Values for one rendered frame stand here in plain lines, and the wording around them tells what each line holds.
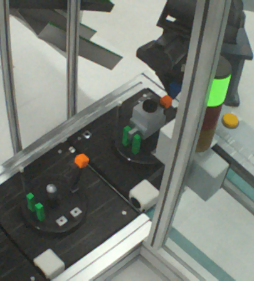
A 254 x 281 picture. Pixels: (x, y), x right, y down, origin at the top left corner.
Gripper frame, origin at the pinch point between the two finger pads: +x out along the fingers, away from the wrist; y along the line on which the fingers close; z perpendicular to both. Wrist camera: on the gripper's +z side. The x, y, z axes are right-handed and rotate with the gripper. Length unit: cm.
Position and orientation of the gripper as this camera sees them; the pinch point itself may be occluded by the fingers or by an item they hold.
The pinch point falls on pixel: (174, 87)
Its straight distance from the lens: 104.0
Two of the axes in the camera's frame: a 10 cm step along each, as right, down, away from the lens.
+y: -6.9, -6.0, 4.2
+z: 7.2, -5.1, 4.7
